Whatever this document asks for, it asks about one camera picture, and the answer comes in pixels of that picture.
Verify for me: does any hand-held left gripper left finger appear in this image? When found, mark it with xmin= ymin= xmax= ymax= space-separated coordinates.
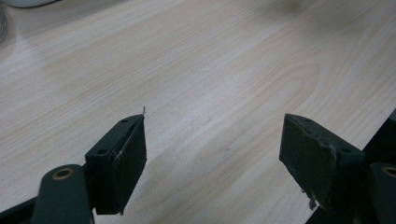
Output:
xmin=84 ymin=113 xmax=149 ymax=217

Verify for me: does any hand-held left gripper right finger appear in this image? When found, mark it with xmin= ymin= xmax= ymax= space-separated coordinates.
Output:
xmin=278 ymin=113 xmax=366 ymax=213

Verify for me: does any white divided storage box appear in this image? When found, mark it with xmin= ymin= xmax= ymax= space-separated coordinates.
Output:
xmin=0 ymin=0 xmax=61 ymax=9

